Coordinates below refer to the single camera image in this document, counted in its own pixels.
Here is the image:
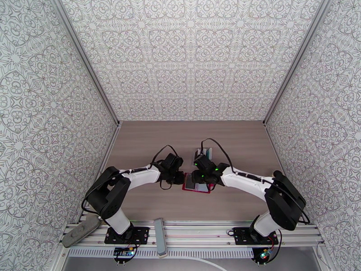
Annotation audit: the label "red leather card holder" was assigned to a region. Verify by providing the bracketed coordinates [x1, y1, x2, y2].
[181, 173, 212, 194]

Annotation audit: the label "fanned stack of cards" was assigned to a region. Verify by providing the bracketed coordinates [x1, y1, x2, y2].
[195, 148, 213, 160]

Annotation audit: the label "grey upright bar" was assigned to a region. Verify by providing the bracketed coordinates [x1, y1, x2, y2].
[153, 218, 169, 257]

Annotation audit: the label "white slotted vent strip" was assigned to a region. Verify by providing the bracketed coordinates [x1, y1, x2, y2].
[68, 248, 255, 259]

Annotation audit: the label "small circuit board blue parts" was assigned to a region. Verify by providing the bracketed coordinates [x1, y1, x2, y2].
[113, 247, 135, 258]

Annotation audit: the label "small circuit board green light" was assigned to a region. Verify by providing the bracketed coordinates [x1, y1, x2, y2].
[257, 248, 273, 263]

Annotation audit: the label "grey flat stone-like slab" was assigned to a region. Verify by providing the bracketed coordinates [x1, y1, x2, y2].
[61, 216, 101, 248]

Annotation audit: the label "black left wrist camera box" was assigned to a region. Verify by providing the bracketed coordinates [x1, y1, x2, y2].
[163, 153, 184, 172]

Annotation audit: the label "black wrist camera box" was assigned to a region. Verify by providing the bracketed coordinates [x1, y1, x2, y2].
[194, 154, 212, 169]
[163, 153, 184, 172]

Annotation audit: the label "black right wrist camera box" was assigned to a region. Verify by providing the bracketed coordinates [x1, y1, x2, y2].
[194, 154, 212, 169]

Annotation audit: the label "black left wrist camera cable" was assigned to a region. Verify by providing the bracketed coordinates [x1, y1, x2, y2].
[150, 145, 178, 191]

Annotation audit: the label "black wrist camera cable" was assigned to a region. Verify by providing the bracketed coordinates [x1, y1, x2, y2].
[200, 138, 235, 171]
[150, 145, 178, 191]

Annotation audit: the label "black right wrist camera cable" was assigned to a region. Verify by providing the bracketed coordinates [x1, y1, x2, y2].
[200, 138, 235, 171]

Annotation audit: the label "aluminium mounting rail frame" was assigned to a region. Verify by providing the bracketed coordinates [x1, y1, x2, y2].
[58, 220, 324, 249]

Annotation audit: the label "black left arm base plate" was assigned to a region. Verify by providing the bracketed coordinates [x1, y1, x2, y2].
[104, 226, 150, 245]

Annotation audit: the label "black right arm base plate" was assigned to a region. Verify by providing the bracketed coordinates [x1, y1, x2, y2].
[233, 226, 279, 246]

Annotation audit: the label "aluminium table side rail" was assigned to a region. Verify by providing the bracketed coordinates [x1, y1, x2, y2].
[78, 121, 122, 224]
[263, 121, 282, 173]

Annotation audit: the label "aluminium corner post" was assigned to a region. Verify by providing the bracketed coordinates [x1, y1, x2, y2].
[48, 0, 121, 126]
[263, 0, 334, 126]

